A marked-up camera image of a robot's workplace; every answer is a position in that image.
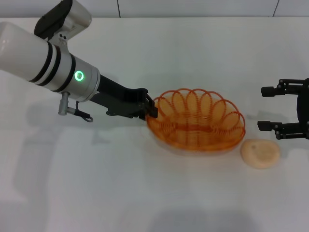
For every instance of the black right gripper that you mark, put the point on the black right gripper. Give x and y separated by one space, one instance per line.
304 108

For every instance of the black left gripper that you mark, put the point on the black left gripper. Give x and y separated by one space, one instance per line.
116 99

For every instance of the pale round bread bun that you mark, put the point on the pale round bread bun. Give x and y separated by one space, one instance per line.
260 154

